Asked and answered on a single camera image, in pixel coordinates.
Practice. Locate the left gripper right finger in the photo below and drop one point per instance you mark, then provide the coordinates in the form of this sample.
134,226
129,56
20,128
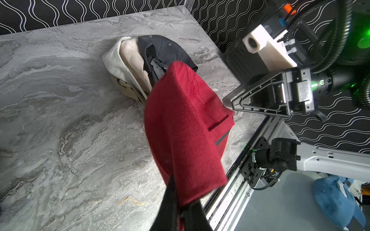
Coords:
193,217

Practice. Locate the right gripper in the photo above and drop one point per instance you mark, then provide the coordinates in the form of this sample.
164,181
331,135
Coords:
275,94

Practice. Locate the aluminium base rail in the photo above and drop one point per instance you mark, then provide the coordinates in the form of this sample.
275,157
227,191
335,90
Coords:
227,204

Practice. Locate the red baseball cap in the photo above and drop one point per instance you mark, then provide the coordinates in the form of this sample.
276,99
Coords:
187,128

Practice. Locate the black orange tool case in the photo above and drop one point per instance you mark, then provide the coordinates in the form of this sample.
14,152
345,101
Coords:
275,17

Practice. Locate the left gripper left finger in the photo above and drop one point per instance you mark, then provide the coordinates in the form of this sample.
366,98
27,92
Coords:
167,217

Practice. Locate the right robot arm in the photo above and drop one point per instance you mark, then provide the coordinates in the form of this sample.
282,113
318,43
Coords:
289,153

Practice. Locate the cream baseball cap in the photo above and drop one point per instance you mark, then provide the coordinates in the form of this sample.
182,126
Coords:
126,67

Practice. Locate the blue cap on floor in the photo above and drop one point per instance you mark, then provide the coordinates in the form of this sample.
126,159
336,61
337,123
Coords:
339,204

